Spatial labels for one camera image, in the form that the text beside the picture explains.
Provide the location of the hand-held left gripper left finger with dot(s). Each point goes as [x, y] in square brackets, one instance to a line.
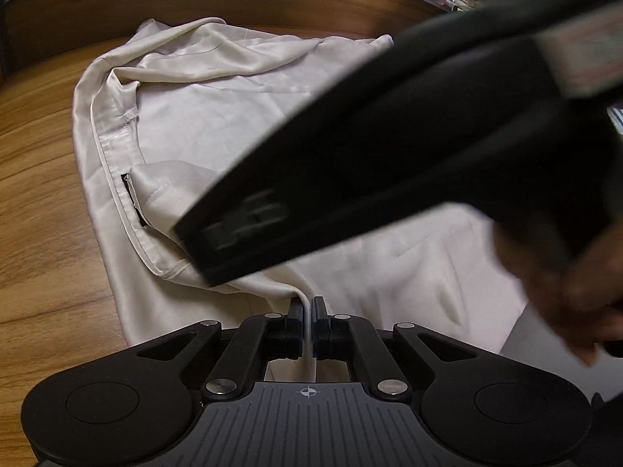
[295, 318]

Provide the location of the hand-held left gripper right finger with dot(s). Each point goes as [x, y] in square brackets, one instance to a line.
[320, 318]

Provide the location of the beige satin garment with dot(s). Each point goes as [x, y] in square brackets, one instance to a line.
[194, 121]

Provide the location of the person's right hand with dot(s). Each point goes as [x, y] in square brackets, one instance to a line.
[574, 306]

